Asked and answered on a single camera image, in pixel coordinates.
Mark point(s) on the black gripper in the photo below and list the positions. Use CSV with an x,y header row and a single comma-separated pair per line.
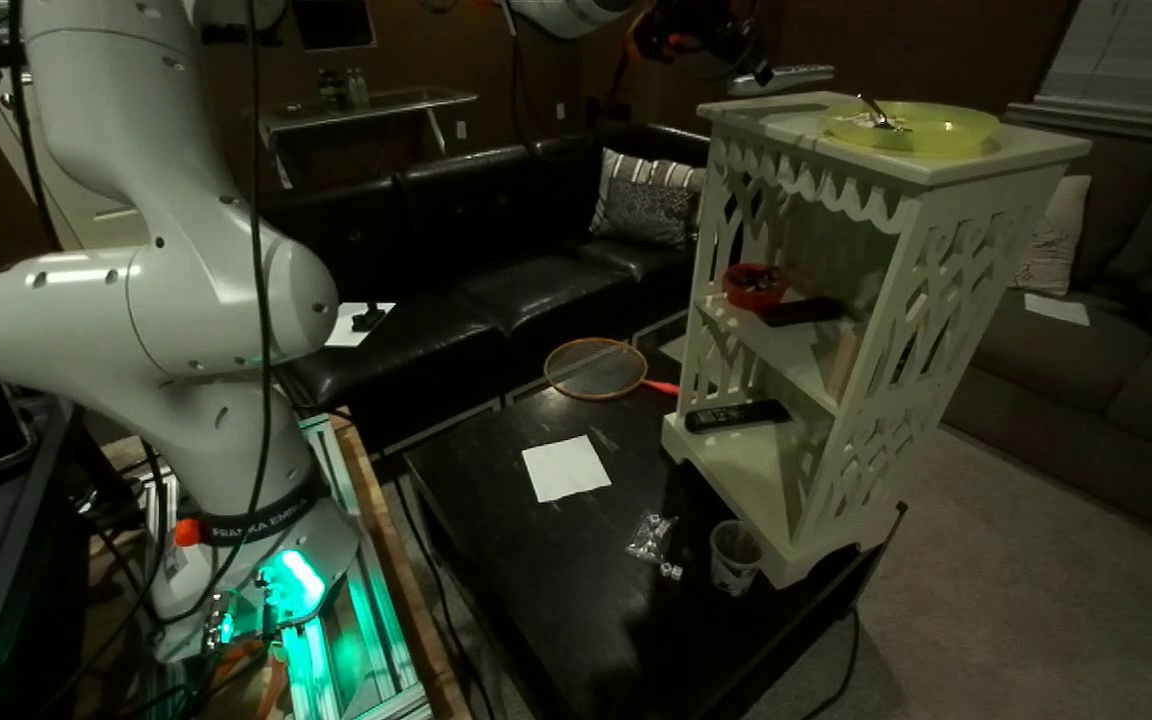
x,y
669,31

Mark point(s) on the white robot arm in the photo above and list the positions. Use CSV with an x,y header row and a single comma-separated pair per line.
x,y
230,313

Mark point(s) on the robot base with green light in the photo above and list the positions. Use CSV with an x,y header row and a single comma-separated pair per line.
x,y
322,591

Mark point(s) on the red bowl on shelf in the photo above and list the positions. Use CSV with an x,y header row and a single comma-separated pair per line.
x,y
753,287

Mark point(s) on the white lattice shelf unit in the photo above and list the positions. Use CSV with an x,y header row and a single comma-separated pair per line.
x,y
894,277

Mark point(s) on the black remote control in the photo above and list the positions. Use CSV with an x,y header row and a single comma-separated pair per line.
x,y
734,412

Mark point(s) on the patterned throw pillow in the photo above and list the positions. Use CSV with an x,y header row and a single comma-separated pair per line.
x,y
647,199

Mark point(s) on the yellow-green plate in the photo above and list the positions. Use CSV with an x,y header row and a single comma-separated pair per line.
x,y
917,128

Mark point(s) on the black leather couch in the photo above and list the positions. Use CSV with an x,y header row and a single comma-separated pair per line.
x,y
483,263

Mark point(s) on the orange badminton racket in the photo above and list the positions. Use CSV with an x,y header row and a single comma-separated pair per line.
x,y
601,369

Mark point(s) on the white paper on sofa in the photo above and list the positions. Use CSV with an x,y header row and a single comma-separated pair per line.
x,y
1056,309

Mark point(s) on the white paper sheet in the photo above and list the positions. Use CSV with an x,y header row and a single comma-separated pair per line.
x,y
567,468

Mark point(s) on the crumpled foil wrapper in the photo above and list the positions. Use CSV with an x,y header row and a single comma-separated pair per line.
x,y
650,543

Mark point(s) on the small glass cup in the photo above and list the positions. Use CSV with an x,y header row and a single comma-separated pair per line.
x,y
736,558

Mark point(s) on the dark sofa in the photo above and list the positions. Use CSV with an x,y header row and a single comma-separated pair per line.
x,y
1056,396

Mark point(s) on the black coffee table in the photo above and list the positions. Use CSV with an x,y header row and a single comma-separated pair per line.
x,y
586,630

